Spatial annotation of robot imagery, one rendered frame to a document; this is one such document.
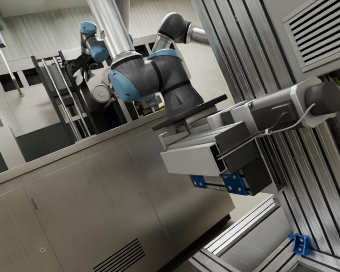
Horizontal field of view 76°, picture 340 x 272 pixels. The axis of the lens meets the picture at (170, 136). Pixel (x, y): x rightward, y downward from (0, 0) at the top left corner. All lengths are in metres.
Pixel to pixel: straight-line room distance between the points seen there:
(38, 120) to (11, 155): 0.39
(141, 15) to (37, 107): 2.75
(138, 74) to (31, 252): 0.90
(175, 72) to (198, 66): 3.39
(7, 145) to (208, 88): 3.29
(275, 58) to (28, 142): 1.58
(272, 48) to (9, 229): 1.19
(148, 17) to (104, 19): 3.38
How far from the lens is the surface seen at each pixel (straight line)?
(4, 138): 1.55
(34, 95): 1.87
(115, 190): 1.22
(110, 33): 0.80
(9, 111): 1.85
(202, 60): 4.25
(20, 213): 1.20
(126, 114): 1.50
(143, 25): 4.07
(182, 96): 0.76
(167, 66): 0.79
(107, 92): 1.57
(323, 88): 0.47
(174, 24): 1.20
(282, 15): 0.60
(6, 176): 1.17
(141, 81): 0.74
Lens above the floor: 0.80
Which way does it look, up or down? 3 degrees down
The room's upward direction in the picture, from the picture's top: 24 degrees counter-clockwise
